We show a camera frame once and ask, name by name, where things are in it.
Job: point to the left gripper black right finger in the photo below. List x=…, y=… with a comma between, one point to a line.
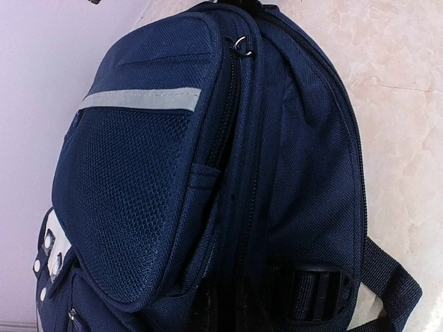
x=246, y=309

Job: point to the navy blue backpack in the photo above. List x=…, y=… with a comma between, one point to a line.
x=213, y=144

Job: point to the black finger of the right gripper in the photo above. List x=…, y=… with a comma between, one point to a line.
x=253, y=7

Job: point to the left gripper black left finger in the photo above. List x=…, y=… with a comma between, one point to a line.
x=208, y=306

